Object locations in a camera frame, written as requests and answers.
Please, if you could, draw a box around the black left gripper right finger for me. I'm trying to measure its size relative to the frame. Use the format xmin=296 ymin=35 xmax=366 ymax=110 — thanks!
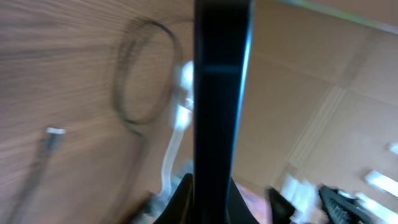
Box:
xmin=227 ymin=179 xmax=259 ymax=224

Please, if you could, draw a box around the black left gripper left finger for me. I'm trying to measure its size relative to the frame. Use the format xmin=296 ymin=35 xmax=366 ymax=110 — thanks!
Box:
xmin=154 ymin=174 xmax=193 ymax=224

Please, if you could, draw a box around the black USB charging cable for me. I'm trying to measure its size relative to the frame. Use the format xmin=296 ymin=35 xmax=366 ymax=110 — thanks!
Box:
xmin=6 ymin=19 xmax=184 ymax=224

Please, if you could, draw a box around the blue Galaxy smartphone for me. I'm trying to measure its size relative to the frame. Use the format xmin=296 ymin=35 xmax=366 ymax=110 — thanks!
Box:
xmin=193 ymin=1 xmax=254 ymax=223

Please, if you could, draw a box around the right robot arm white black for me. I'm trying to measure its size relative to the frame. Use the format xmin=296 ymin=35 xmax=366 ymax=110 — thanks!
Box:
xmin=267 ymin=185 xmax=374 ymax=224

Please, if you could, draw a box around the white power strip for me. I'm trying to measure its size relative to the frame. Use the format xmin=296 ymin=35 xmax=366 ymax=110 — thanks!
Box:
xmin=172 ymin=60 xmax=194 ymax=131

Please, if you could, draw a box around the white power strip cord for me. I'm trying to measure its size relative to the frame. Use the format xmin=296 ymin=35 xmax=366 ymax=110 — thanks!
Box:
xmin=160 ymin=129 xmax=185 ymax=197

